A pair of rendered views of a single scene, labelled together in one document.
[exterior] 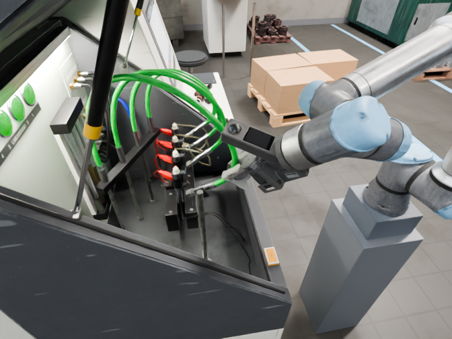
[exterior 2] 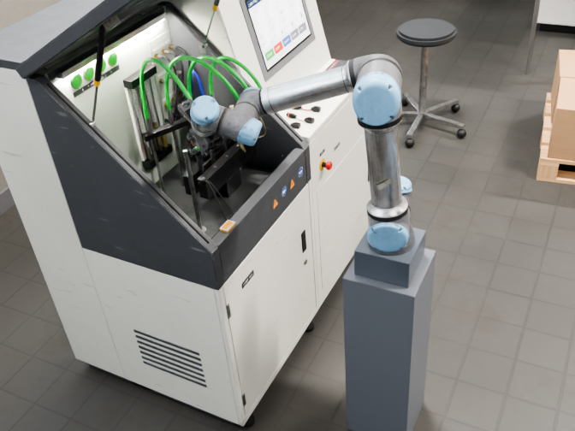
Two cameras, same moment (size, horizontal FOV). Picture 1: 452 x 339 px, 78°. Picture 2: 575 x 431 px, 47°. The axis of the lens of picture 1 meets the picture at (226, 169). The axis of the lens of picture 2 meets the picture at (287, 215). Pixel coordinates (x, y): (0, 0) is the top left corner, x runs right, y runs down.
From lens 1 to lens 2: 166 cm
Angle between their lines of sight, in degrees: 30
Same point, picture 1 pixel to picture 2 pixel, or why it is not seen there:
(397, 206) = not seen: hidden behind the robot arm
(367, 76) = (270, 91)
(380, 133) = (199, 115)
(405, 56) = (300, 83)
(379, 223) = (358, 253)
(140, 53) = (220, 38)
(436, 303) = not seen: outside the picture
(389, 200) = not seen: hidden behind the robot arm
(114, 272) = (102, 163)
